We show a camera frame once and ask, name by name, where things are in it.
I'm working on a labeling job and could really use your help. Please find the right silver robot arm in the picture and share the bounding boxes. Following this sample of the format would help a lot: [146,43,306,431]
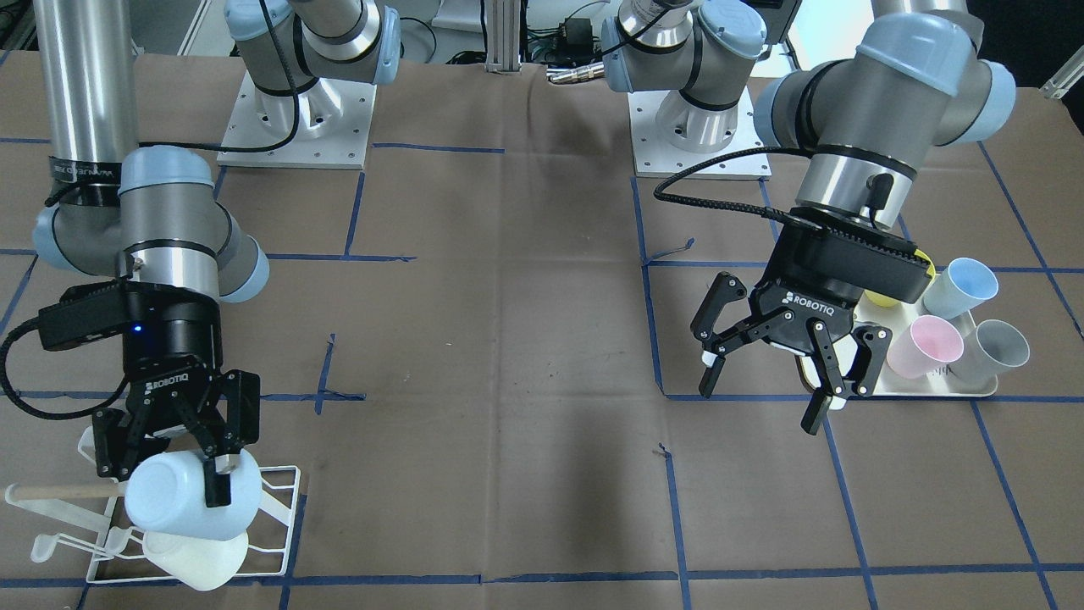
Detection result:
[3,1,401,508]

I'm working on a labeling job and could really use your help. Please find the pink plastic cup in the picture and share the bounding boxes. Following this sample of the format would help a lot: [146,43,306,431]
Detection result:
[887,315,965,379]

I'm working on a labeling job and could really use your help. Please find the yellow plastic cup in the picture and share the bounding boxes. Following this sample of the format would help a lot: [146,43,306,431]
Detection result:
[864,248,937,308]

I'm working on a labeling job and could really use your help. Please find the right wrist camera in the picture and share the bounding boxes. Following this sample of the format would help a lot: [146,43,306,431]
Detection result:
[37,281,144,352]

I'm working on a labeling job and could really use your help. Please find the white plastic cup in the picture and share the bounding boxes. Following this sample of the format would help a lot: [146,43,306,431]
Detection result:
[141,532,249,590]

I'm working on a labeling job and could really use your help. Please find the light blue cup front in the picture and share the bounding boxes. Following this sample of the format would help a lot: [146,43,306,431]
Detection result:
[921,258,999,319]

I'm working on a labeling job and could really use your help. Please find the light blue cup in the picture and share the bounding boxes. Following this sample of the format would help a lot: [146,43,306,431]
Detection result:
[124,449,261,541]
[921,258,999,319]

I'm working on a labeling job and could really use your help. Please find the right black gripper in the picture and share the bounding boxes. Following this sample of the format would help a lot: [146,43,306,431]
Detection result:
[91,297,261,508]

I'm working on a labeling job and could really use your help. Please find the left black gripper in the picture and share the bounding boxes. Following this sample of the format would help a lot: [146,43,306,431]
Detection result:
[691,229,892,434]

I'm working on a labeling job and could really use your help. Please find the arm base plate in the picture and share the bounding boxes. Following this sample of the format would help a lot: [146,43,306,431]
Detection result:
[628,89,763,178]
[217,69,377,170]

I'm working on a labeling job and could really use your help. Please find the white wire cup rack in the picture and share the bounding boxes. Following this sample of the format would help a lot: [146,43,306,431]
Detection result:
[3,425,301,590]

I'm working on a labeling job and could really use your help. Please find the grey plastic cup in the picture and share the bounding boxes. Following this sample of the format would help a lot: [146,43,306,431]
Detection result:
[949,319,1031,385]

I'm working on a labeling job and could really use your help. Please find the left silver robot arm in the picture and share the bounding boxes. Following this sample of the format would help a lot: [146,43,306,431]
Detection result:
[601,1,1017,434]

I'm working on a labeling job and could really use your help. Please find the light blue cup back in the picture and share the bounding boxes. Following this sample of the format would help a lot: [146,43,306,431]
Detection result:
[124,449,261,541]

